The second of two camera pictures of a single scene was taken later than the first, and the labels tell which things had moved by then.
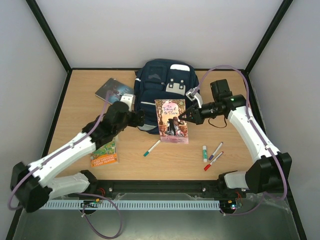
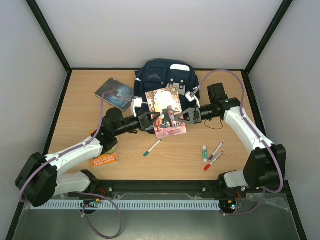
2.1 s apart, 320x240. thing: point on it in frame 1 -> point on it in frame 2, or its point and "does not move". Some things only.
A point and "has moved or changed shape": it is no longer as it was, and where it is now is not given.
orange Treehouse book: [106, 154] does not move
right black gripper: [196, 115] does not move
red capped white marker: [209, 165] does not move
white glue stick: [204, 153] does not move
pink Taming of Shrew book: [172, 128] has moved or changed shape
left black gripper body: [135, 122] -> [142, 121]
